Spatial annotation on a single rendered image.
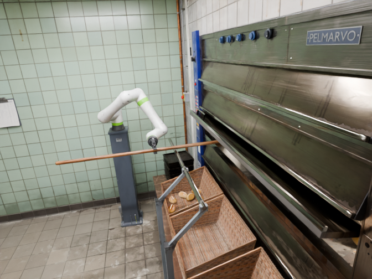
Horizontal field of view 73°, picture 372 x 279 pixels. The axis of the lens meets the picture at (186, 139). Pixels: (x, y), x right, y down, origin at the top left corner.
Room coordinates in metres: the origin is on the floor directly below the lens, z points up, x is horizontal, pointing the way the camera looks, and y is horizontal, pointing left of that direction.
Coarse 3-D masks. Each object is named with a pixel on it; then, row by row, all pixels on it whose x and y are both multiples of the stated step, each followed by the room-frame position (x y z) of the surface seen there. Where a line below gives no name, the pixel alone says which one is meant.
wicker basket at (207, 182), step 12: (204, 168) 2.34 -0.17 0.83; (168, 180) 2.28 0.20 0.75; (180, 180) 2.31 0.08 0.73; (204, 180) 2.27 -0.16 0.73; (204, 192) 2.19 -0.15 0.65; (216, 192) 1.94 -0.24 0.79; (168, 204) 2.11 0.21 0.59; (180, 204) 2.09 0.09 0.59; (192, 204) 2.08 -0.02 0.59; (168, 216) 1.79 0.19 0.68; (180, 216) 1.76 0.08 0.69
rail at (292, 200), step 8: (192, 112) 2.31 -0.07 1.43; (200, 120) 2.03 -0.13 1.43; (240, 152) 1.28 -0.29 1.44; (248, 160) 1.17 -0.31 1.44; (256, 168) 1.08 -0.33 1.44; (264, 176) 1.01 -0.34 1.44; (272, 184) 0.94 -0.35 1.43; (280, 192) 0.88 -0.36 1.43; (288, 200) 0.82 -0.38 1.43; (296, 200) 0.80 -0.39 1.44; (296, 208) 0.77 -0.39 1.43; (304, 208) 0.75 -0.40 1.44; (312, 216) 0.70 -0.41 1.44; (320, 224) 0.66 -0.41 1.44
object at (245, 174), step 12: (216, 144) 2.10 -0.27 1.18; (228, 156) 1.83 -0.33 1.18; (240, 168) 1.61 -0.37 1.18; (252, 180) 1.43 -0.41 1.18; (264, 192) 1.28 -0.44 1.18; (276, 204) 1.16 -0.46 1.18; (288, 216) 1.05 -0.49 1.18; (300, 228) 0.96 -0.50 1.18; (312, 240) 0.88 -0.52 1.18; (324, 252) 0.81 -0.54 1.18; (336, 252) 0.80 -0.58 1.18; (324, 264) 0.78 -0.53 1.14; (336, 264) 0.75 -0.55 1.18; (348, 264) 0.74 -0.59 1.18; (336, 276) 0.72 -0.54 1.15; (348, 276) 0.69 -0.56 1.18
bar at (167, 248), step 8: (176, 152) 1.99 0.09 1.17; (184, 168) 1.67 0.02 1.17; (176, 184) 1.65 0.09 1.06; (192, 184) 1.43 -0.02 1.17; (168, 192) 1.64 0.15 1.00; (160, 200) 1.62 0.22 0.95; (200, 200) 1.25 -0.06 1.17; (160, 208) 1.61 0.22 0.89; (200, 208) 1.19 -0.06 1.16; (160, 216) 1.61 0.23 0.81; (200, 216) 1.19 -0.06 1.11; (160, 224) 1.61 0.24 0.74; (192, 224) 1.18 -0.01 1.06; (160, 232) 1.61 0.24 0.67; (184, 232) 1.17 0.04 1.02; (160, 240) 1.61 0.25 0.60; (176, 240) 1.16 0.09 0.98; (168, 248) 1.14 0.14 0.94; (168, 256) 1.14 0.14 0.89; (168, 264) 1.14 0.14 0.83; (168, 272) 1.14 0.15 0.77
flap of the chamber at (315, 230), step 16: (208, 128) 1.81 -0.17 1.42; (224, 128) 1.88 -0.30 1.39; (224, 144) 1.48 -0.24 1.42; (240, 144) 1.50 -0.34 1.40; (240, 160) 1.24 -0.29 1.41; (256, 160) 1.25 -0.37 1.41; (256, 176) 1.06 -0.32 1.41; (272, 176) 1.05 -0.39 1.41; (288, 176) 1.08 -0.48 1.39; (272, 192) 0.92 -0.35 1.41; (288, 192) 0.90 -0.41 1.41; (304, 192) 0.92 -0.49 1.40; (288, 208) 0.81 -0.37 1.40; (320, 208) 0.80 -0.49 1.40; (336, 224) 0.70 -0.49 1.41; (352, 224) 0.71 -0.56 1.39
